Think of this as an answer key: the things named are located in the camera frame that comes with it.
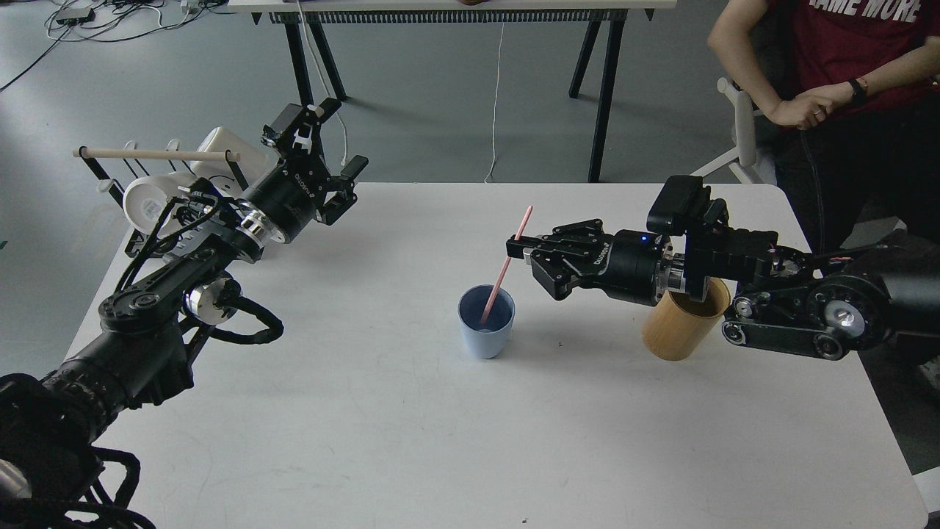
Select white hanging cable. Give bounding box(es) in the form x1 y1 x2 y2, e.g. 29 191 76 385
484 22 506 184

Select black trestle desk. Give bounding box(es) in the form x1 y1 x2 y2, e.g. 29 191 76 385
228 0 678 182

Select floor cables and adapter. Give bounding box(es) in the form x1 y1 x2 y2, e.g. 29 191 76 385
0 0 228 93

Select white box in rack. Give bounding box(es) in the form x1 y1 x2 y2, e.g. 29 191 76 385
190 126 276 198

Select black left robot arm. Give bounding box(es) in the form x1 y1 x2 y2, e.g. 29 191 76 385
2 98 367 528

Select person in red shirt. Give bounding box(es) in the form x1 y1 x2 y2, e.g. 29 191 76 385
708 1 938 253

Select light blue plastic cup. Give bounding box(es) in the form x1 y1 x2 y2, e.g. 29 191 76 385
457 284 515 359

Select white office chair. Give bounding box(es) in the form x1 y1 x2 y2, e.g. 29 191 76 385
692 77 778 185

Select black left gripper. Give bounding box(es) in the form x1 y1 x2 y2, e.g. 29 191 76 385
242 98 369 244

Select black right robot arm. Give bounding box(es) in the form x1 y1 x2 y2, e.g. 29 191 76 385
506 176 939 361

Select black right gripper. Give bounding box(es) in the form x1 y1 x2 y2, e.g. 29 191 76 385
505 220 672 306

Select pink chopstick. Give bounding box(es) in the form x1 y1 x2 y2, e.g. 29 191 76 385
479 205 533 325

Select bamboo cylindrical holder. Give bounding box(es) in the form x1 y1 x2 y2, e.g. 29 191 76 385
641 278 731 361

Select black wire dish rack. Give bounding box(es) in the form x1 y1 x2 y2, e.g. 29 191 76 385
73 127 268 256

